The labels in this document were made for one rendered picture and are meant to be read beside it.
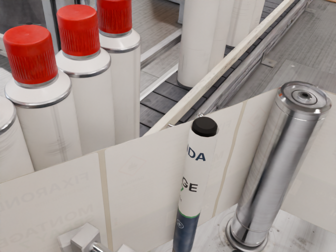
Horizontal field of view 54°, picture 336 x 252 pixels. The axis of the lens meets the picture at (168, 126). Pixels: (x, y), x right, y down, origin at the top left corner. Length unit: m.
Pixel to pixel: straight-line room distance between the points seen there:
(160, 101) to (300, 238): 0.28
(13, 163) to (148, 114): 0.27
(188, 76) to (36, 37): 0.33
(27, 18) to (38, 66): 0.49
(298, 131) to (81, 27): 0.19
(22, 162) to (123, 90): 0.13
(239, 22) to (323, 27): 0.41
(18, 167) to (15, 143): 0.02
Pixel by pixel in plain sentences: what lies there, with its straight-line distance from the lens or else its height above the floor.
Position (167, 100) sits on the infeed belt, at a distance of 0.53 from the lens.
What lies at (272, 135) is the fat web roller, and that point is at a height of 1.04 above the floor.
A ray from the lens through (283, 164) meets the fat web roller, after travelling 0.27.
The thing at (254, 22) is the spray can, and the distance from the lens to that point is 0.74.
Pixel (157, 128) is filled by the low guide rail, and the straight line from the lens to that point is 0.42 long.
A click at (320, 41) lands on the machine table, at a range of 0.96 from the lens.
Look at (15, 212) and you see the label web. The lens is 0.20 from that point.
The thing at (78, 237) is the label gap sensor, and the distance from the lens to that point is 0.22.
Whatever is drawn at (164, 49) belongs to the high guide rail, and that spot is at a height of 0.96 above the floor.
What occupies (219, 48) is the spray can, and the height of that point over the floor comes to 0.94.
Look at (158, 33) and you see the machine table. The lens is 0.85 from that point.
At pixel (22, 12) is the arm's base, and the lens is 0.74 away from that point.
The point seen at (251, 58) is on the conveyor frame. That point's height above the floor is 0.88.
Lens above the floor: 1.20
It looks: 41 degrees down
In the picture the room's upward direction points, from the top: 5 degrees clockwise
